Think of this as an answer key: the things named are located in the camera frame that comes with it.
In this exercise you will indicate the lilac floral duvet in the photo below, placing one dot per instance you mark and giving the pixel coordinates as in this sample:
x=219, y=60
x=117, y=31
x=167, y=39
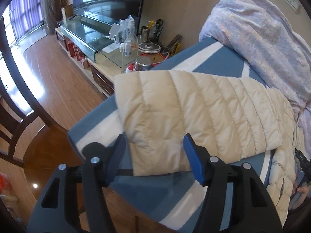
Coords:
x=259, y=32

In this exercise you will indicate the beige quilted down jacket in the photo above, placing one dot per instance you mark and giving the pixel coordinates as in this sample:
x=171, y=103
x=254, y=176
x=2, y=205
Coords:
x=233, y=118

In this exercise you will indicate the steel lidded jar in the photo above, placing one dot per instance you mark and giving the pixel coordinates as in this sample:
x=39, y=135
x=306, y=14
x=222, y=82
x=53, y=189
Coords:
x=143, y=63

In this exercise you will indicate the white spray bottle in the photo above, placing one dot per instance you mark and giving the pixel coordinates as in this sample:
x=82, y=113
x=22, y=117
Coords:
x=127, y=47

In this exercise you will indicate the person's right hand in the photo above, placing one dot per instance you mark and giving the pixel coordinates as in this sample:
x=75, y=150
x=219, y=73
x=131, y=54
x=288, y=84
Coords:
x=300, y=195

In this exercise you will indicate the wooden tv cabinet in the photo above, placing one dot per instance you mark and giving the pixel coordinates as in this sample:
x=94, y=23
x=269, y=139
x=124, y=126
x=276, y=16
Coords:
x=99, y=70

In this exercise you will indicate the round white lidded container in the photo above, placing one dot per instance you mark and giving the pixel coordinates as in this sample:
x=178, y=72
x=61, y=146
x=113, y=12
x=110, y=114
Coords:
x=149, y=48

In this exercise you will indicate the dark wooden chair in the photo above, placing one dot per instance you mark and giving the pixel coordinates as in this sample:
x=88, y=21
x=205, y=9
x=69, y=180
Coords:
x=16, y=123

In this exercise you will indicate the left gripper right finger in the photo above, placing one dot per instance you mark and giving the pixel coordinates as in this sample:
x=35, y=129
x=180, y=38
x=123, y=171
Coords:
x=210, y=172

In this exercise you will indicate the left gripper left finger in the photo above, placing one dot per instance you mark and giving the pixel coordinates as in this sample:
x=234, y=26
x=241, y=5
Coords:
x=99, y=170

